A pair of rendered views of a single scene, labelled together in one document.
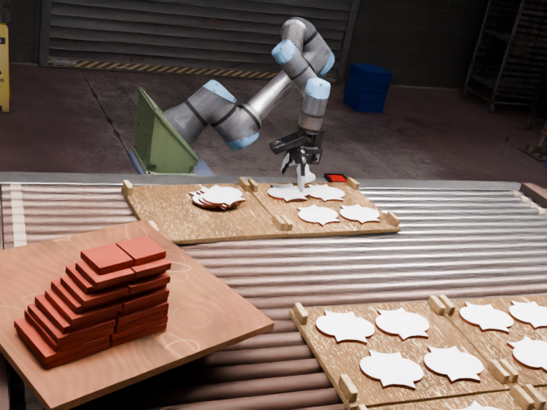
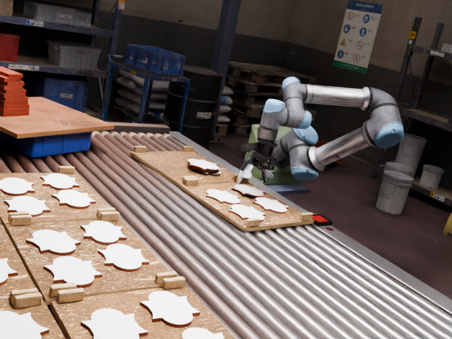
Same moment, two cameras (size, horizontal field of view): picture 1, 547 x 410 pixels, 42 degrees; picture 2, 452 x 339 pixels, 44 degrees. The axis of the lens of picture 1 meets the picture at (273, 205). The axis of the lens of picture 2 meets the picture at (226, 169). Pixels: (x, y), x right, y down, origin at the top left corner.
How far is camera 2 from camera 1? 2.68 m
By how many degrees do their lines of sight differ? 73
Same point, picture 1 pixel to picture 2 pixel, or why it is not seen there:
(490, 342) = (66, 228)
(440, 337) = (64, 210)
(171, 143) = not seen: hidden behind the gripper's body
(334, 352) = (30, 177)
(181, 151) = not seen: hidden behind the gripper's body
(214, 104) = (290, 136)
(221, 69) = not seen: outside the picture
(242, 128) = (296, 159)
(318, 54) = (377, 121)
